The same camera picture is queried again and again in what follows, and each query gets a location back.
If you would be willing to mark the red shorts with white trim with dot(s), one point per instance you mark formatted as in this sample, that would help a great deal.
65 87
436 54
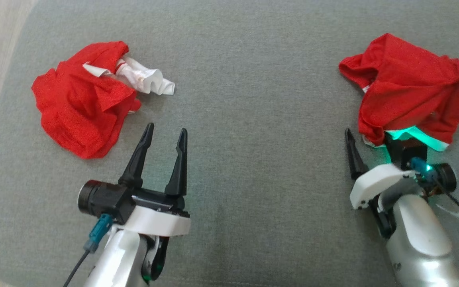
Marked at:
408 87

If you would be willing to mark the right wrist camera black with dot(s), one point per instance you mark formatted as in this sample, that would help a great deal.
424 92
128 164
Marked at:
408 151

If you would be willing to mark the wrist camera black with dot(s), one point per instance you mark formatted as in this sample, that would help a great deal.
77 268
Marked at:
102 199
408 151

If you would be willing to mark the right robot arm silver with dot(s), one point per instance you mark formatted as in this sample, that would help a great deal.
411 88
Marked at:
420 239

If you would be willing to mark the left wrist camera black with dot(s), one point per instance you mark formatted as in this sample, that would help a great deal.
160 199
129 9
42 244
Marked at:
102 199

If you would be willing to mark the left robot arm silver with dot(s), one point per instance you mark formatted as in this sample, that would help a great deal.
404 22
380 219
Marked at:
114 259

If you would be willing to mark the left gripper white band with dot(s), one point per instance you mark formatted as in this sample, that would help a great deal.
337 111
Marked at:
153 221

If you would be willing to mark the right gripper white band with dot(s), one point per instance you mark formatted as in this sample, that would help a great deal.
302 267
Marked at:
373 185

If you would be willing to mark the large grey sofa cushion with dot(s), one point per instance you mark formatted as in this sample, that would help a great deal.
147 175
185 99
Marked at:
253 119

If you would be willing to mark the red jersey with white sleeves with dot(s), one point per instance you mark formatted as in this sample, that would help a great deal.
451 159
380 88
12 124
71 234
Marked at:
78 115

